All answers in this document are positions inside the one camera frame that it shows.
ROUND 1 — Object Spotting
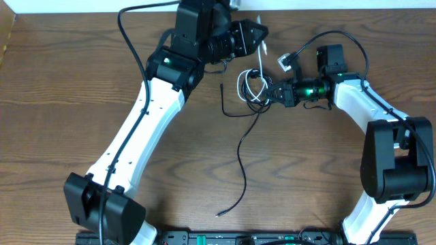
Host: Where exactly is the cardboard box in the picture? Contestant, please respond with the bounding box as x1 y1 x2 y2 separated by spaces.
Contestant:
0 0 16 65

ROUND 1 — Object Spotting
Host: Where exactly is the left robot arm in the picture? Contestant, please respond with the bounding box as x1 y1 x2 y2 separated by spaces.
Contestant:
63 1 268 244

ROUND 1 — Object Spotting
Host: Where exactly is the white USB cable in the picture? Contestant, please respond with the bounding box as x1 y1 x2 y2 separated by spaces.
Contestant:
236 15 270 105

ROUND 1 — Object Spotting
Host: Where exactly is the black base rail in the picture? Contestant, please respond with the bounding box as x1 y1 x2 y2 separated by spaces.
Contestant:
74 229 418 245

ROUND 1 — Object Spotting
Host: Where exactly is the black USB cable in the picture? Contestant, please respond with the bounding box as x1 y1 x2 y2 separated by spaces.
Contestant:
215 69 274 218

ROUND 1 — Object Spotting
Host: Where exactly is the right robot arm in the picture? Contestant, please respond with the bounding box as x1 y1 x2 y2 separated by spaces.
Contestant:
264 44 435 244

